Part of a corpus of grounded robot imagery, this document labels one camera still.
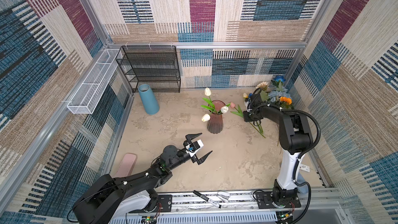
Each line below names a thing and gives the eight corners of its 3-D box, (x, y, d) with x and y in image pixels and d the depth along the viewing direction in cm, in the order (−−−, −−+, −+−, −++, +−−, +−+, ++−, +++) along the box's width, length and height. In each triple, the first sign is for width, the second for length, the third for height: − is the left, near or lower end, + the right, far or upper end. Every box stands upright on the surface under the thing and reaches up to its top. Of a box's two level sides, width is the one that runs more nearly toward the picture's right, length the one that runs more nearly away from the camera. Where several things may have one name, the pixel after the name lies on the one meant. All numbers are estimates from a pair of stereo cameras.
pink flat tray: (115, 178, 83) (113, 176, 81) (127, 154, 91) (126, 152, 89) (127, 181, 82) (125, 179, 80) (139, 156, 90) (137, 154, 88)
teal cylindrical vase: (146, 114, 109) (136, 93, 93) (148, 105, 114) (139, 84, 97) (158, 114, 109) (150, 92, 92) (160, 105, 114) (153, 84, 97)
